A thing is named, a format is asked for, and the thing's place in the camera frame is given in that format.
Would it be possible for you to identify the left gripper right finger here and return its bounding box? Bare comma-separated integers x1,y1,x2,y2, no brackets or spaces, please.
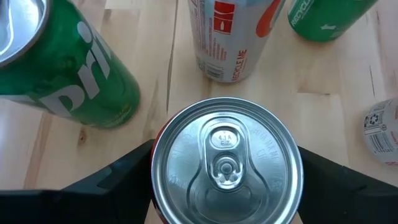
297,145,398,224

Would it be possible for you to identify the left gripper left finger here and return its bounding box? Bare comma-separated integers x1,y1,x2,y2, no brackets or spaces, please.
0,139,155,224

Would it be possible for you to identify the silver Diet Coke can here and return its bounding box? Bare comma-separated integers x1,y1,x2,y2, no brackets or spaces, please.
363,98,398,166
187,0,287,83

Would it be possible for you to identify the green Sprite can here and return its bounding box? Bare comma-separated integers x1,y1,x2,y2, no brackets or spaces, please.
0,0,141,130
287,0,379,43

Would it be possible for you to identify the red Fanta strawberry can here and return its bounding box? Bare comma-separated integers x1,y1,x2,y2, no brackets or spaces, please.
150,96,305,224

